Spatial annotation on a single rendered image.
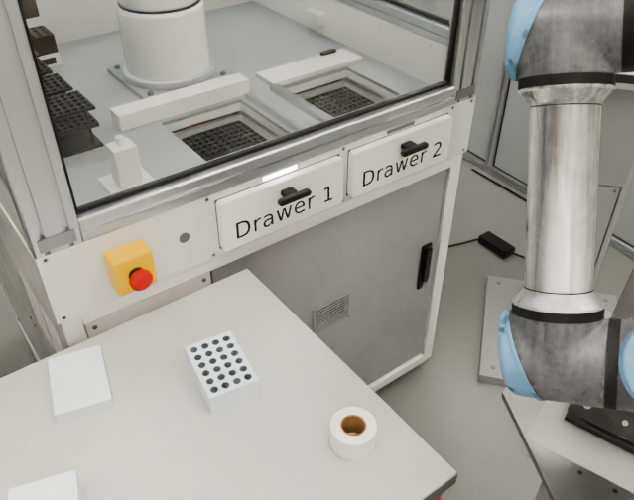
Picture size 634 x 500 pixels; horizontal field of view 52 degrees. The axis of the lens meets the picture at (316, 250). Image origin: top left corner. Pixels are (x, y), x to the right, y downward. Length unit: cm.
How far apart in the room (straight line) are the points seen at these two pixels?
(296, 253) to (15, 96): 69
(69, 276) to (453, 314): 152
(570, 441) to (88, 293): 83
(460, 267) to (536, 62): 177
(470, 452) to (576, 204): 123
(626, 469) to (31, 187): 97
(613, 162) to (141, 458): 144
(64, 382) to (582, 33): 91
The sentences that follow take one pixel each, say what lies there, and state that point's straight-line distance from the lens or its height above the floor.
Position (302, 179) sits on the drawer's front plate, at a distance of 130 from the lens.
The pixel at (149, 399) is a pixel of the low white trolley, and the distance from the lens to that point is 112.
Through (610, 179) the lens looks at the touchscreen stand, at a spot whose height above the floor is 64.
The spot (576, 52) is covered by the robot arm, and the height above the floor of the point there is 131.
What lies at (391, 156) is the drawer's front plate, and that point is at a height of 89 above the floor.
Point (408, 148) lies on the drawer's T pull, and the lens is 143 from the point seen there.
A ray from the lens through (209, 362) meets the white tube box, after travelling 111.
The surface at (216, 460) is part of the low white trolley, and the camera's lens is 103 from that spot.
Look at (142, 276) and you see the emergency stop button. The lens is 114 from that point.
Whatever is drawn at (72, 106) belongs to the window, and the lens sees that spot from 106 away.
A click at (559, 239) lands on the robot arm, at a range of 87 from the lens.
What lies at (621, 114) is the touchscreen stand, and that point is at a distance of 190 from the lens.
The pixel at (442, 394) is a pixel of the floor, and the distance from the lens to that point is 211.
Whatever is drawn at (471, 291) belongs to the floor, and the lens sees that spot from 248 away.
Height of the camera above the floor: 160
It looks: 38 degrees down
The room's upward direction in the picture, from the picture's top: straight up
